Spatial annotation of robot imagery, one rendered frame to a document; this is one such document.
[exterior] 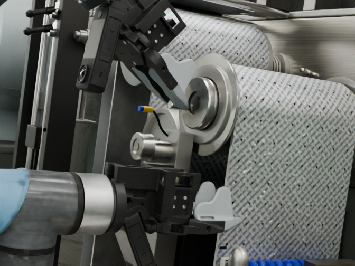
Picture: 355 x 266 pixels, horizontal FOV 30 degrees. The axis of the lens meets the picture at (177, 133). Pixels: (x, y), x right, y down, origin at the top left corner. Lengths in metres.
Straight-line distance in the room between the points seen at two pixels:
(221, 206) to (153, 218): 0.10
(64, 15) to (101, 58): 0.29
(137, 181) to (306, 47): 0.58
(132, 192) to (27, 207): 0.15
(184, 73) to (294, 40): 0.45
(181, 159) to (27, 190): 0.28
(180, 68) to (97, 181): 0.22
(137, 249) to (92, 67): 0.24
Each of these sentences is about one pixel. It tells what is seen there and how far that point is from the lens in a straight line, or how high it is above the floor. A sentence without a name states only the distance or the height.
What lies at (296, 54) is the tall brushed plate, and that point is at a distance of 1.32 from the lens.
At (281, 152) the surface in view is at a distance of 0.96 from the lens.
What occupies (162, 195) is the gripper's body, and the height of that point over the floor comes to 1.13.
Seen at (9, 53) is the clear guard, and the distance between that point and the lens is 1.84.
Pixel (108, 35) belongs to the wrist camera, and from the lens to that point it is 0.87.
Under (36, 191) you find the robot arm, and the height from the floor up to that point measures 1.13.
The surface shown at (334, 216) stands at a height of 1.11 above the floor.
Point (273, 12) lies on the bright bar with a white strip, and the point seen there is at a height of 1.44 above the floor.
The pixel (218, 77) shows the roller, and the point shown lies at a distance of 0.93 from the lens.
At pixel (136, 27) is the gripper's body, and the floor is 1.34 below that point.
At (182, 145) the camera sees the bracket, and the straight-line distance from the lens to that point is 0.95.
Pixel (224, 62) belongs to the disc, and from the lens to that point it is 0.93.
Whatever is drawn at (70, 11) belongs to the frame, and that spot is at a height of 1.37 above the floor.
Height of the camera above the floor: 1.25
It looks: 3 degrees down
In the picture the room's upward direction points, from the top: 8 degrees clockwise
